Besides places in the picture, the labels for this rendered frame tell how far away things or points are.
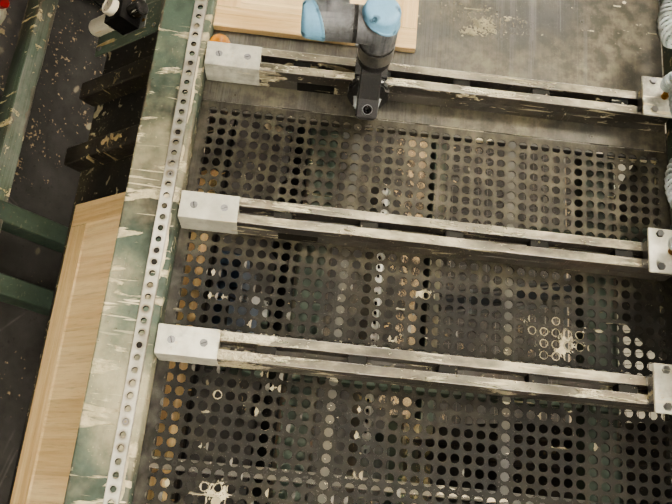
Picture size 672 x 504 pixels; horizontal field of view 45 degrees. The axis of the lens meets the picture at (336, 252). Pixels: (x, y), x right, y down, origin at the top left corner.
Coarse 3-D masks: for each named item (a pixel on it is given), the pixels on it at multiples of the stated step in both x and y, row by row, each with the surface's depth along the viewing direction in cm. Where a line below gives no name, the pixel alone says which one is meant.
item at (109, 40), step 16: (112, 0) 189; (128, 0) 191; (144, 0) 196; (160, 0) 193; (112, 16) 190; (128, 16) 190; (160, 16) 191; (96, 32) 197; (112, 32) 202; (128, 32) 194; (144, 32) 192; (96, 48) 204; (112, 48) 199
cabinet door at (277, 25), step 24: (240, 0) 195; (264, 0) 196; (288, 0) 196; (360, 0) 198; (408, 0) 198; (216, 24) 193; (240, 24) 193; (264, 24) 193; (288, 24) 194; (408, 24) 196; (408, 48) 194
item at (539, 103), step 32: (224, 64) 183; (256, 64) 183; (288, 64) 187; (320, 64) 186; (352, 64) 185; (416, 96) 188; (448, 96) 186; (480, 96) 185; (512, 96) 185; (544, 96) 186; (576, 96) 188; (608, 96) 187; (640, 96) 185; (640, 128) 192
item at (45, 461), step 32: (96, 224) 222; (64, 256) 226; (96, 256) 217; (192, 256) 193; (64, 288) 221; (96, 288) 212; (64, 320) 216; (96, 320) 208; (192, 320) 187; (64, 352) 211; (64, 384) 207; (32, 416) 210; (64, 416) 202; (32, 448) 206; (64, 448) 198; (32, 480) 201; (64, 480) 194
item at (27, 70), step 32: (32, 0) 243; (32, 32) 236; (32, 64) 234; (128, 64) 244; (32, 96) 233; (96, 96) 241; (128, 96) 238; (0, 128) 227; (96, 128) 243; (128, 128) 221; (0, 160) 222; (64, 160) 236; (96, 160) 231; (128, 160) 227; (288, 160) 251; (0, 192) 221; (96, 192) 231; (224, 192) 198; (0, 224) 219; (288, 256) 237; (224, 320) 237; (192, 416) 180; (416, 416) 275; (256, 480) 216
